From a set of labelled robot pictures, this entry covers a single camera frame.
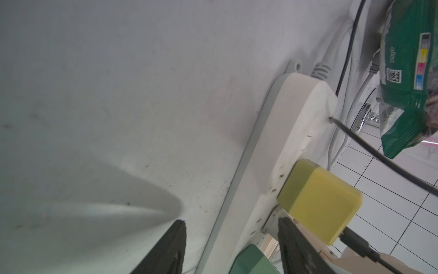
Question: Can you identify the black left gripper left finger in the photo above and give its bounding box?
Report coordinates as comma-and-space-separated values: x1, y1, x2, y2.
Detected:
131, 220, 187, 274

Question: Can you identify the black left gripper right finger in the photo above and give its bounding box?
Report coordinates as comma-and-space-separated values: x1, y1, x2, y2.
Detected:
278, 218, 335, 274

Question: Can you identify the green usb charger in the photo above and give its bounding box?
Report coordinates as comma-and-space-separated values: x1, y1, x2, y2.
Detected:
229, 244, 279, 274

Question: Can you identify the yellow usb charger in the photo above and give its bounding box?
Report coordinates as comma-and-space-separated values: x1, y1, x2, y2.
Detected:
276, 159, 364, 247

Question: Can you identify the white power strip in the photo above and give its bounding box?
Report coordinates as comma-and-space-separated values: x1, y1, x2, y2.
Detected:
196, 60, 338, 274

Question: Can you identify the clear glass holder stand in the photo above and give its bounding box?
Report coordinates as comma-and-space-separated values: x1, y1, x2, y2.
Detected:
351, 103, 381, 133

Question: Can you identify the green snack bag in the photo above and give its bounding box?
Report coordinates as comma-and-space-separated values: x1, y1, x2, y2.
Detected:
379, 1, 438, 159

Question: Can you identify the black orange fan cable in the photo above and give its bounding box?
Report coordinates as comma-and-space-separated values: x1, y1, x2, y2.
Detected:
328, 0, 438, 274

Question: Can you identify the white power strip cord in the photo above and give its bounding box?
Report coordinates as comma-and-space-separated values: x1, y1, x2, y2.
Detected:
309, 18, 355, 81

